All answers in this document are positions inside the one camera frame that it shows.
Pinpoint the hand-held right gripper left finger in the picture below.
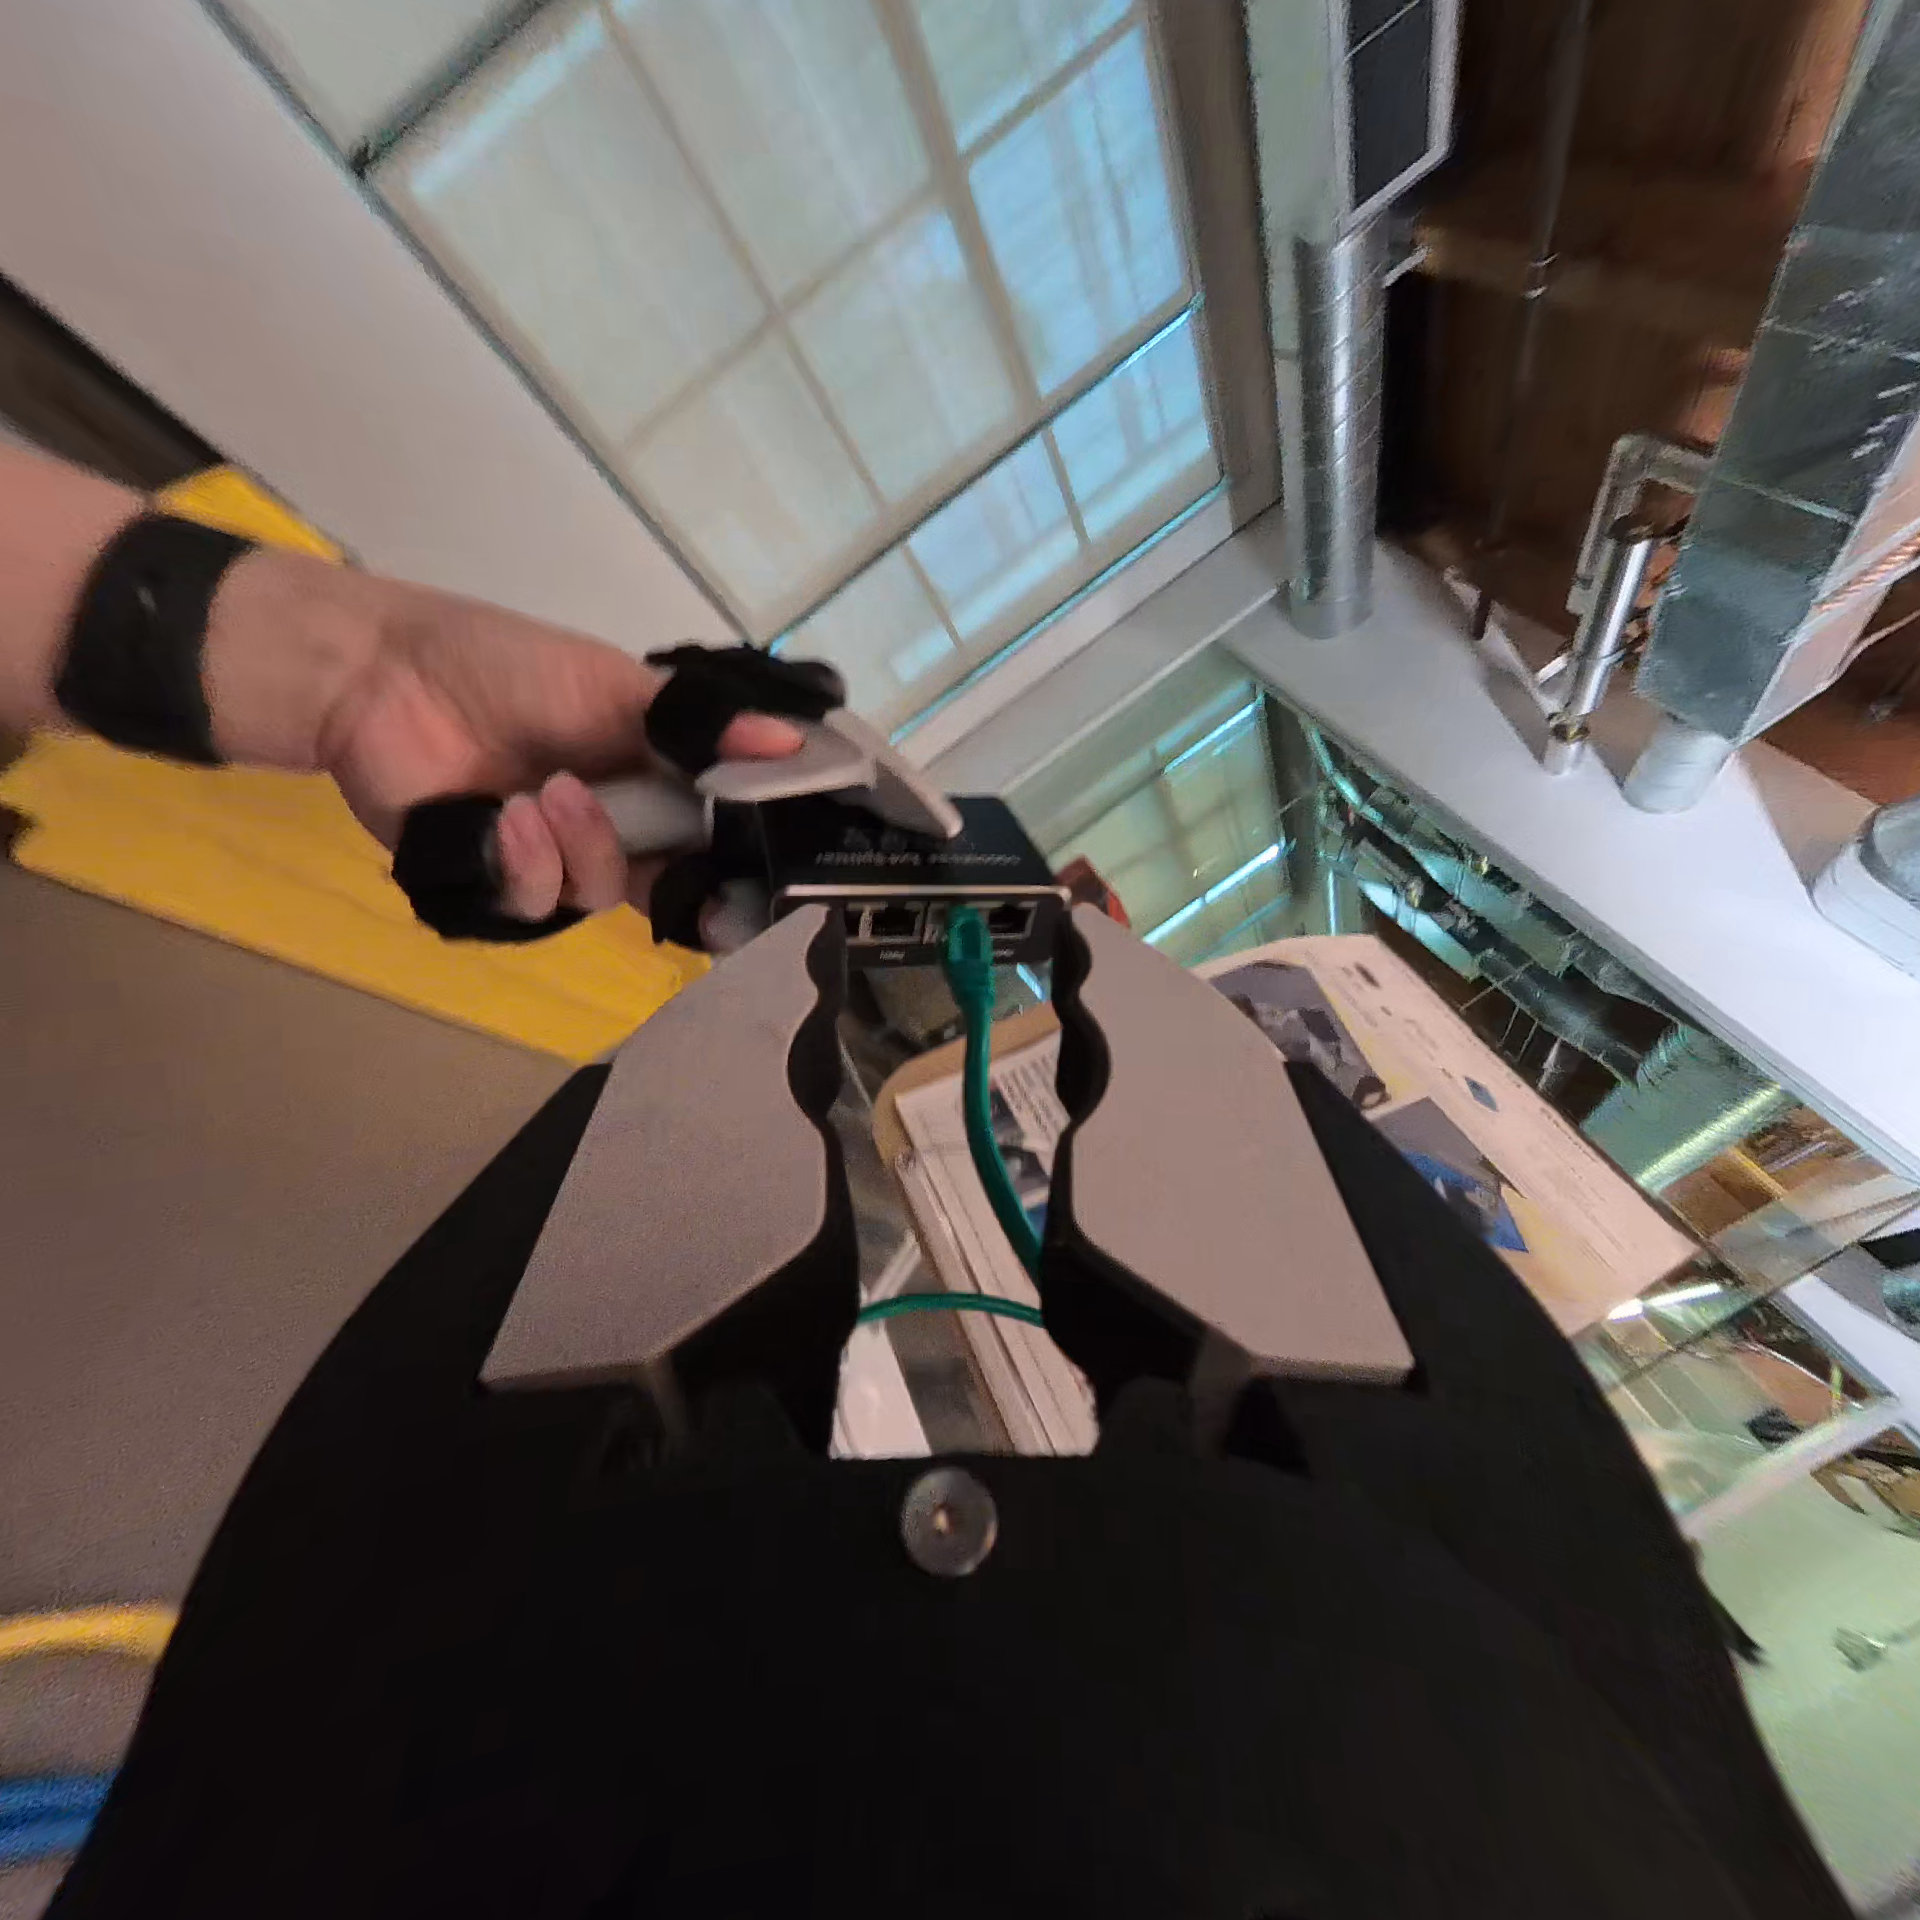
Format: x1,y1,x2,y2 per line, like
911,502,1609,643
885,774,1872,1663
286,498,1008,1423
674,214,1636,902
479,903,861,1449

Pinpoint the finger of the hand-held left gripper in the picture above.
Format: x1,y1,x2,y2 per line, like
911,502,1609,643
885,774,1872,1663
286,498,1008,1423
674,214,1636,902
695,710,967,845

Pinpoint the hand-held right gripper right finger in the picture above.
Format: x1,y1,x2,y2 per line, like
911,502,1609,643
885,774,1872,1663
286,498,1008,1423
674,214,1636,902
1044,909,1416,1445

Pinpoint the black ethernet splitter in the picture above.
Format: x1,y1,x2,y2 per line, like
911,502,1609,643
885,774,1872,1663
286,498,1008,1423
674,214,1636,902
766,797,1077,971

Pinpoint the green ethernet cable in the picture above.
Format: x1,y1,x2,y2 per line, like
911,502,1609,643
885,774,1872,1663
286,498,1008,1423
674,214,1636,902
854,909,1050,1331

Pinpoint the yellow plastic bin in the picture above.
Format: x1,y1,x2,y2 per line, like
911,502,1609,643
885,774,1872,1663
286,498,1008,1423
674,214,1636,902
0,465,716,1066

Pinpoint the yellow ethernet cable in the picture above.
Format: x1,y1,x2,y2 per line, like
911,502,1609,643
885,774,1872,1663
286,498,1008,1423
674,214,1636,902
0,1601,180,1663

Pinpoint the person's left hand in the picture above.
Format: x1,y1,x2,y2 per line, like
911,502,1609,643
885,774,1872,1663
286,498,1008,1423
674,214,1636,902
208,555,812,923

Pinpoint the instruction poster board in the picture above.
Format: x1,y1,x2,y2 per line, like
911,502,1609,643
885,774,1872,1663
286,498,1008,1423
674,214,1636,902
895,934,1704,1457

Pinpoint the interior glass partition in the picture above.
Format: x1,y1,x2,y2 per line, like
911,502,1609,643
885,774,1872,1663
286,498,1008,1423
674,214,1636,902
1006,682,1309,970

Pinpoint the white framed window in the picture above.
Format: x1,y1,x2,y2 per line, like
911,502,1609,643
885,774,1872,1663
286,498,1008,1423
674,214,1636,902
194,0,1279,742

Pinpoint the black wristband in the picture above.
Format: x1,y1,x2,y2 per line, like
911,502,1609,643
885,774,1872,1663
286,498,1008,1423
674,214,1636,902
53,511,260,768

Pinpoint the round silver air duct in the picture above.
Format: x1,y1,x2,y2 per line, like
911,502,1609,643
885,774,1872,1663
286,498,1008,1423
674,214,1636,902
1286,0,1465,641

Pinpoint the blue ethernet cable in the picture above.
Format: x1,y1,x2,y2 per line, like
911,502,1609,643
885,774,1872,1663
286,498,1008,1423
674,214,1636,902
0,1769,125,1866

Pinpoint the large silver ceiling duct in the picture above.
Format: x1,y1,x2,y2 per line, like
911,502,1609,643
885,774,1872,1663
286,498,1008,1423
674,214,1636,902
1633,0,1920,754

